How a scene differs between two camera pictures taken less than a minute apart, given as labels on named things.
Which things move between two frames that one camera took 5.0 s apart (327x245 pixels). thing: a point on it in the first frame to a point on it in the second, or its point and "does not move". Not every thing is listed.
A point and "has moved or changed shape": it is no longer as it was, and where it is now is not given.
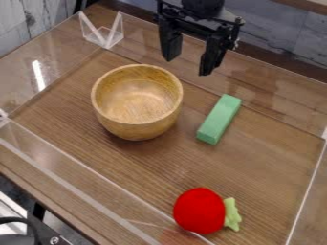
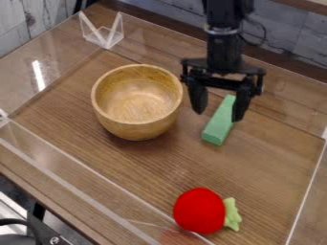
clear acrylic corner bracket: (103, 36) does not move
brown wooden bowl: (136, 100) does not move
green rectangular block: (214, 127) has moved or changed shape
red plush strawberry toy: (203, 212) does not move
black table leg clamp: (47, 235) does not move
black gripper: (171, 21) to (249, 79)
